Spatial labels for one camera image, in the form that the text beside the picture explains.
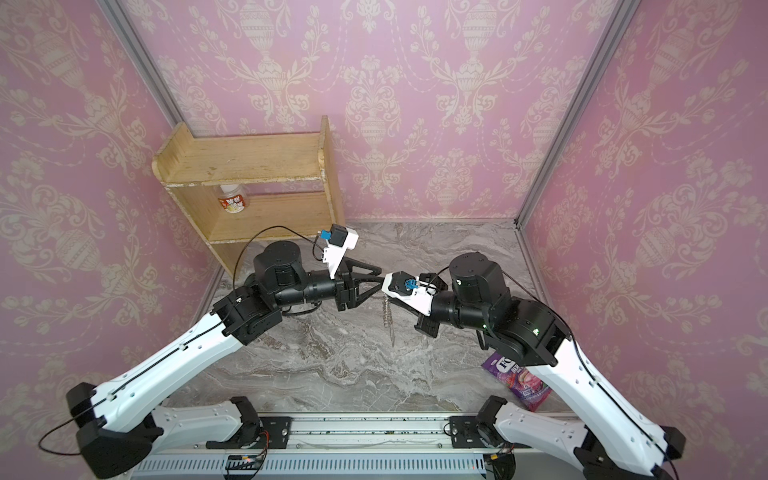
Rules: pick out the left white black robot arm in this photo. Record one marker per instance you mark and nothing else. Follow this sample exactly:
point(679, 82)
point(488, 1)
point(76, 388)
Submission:
point(121, 422)

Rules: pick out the small white jar red label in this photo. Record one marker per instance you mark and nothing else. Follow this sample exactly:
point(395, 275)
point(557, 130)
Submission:
point(232, 198)

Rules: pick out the purple candy packet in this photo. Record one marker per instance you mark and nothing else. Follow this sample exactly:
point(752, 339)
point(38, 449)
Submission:
point(530, 390)

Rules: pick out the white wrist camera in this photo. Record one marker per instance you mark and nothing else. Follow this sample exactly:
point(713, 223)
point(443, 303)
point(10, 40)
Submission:
point(419, 291)
point(339, 239)

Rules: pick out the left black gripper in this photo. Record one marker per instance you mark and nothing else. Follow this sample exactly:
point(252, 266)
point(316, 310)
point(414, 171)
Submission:
point(347, 290)

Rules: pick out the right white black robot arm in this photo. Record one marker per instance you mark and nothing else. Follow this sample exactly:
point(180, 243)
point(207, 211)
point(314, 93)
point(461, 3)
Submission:
point(610, 438)

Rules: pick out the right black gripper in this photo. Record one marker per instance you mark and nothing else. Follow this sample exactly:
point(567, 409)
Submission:
point(428, 321)

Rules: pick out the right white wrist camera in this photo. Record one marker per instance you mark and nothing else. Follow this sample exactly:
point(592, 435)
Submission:
point(419, 291)

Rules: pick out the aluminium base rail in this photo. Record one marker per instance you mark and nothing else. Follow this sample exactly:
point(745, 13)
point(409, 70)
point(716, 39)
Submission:
point(385, 446)

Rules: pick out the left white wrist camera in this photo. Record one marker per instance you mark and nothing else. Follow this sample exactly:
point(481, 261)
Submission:
point(339, 239)

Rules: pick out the wooden two-tier shelf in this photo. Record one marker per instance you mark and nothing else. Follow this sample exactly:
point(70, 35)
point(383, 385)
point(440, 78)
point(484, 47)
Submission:
point(291, 181)

